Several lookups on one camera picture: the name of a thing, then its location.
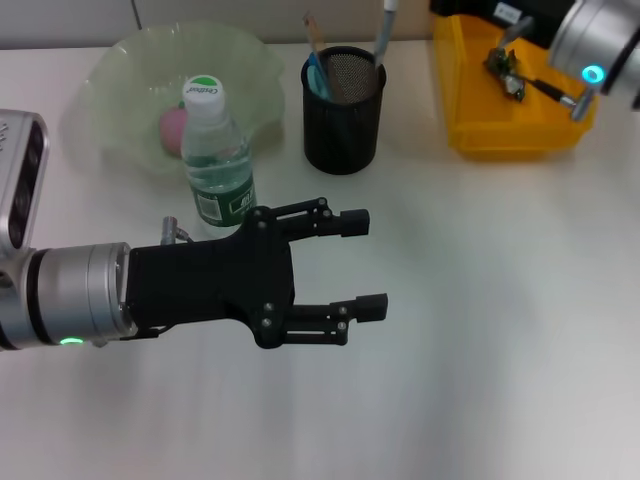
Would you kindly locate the clear plastic ruler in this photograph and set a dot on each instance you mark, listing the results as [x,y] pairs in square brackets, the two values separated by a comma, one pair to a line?
[315,37]

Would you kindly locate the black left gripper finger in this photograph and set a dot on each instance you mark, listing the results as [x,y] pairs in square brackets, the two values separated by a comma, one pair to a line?
[355,222]
[372,307]

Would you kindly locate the green plastic wrapper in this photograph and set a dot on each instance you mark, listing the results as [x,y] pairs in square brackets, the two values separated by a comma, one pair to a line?
[507,75]

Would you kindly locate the blue capped scissors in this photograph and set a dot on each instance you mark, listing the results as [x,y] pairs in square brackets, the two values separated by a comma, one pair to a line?
[317,82]

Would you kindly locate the yellow plastic bin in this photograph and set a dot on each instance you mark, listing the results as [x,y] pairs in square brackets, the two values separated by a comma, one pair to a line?
[520,125]

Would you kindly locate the silver white pen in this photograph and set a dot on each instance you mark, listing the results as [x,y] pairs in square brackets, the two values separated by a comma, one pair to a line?
[384,35]

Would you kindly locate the clear water bottle green label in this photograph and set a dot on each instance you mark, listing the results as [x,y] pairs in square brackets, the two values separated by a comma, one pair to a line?
[220,165]

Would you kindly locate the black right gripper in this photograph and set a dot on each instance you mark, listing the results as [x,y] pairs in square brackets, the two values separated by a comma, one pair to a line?
[475,6]

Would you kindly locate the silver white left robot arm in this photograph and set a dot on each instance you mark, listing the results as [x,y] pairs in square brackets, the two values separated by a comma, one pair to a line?
[70,295]

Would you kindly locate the black mesh pen cup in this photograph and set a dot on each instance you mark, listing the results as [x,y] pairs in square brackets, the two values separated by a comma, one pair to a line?
[350,140]

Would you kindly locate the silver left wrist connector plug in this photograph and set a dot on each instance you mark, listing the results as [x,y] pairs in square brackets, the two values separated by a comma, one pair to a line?
[171,230]

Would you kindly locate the green glass fruit bowl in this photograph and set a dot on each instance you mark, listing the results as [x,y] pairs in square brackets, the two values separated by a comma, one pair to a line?
[125,100]

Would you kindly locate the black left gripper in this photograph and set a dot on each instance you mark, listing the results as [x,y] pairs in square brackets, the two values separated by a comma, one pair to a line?
[200,285]

